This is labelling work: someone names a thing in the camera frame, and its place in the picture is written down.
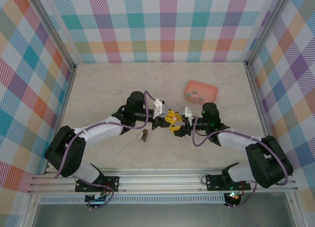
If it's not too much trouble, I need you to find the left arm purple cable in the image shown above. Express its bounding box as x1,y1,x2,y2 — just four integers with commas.
54,90,158,210

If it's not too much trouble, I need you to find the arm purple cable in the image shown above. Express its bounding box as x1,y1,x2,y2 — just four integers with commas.
54,90,158,210
191,117,291,210

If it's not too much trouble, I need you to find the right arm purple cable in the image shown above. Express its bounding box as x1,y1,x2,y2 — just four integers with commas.
191,117,291,210

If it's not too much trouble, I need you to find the white slotted cable duct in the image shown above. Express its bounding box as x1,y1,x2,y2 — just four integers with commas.
39,194,227,205

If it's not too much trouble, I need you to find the taupe mini stapler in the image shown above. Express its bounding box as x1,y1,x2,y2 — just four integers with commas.
137,129,149,143

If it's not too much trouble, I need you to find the small electronics board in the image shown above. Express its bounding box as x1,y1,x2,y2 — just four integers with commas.
85,193,109,205
226,191,241,206

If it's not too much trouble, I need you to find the pink plastic tray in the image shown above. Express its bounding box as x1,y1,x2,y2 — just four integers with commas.
183,79,219,105

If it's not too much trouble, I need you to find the aluminium frame side rail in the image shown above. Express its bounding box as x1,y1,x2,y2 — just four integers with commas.
245,61,281,172

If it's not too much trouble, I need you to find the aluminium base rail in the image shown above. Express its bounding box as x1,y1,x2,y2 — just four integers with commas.
27,169,300,195

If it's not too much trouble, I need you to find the aluminium frame corner post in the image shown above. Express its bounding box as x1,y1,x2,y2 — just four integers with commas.
29,0,78,70
243,0,287,67

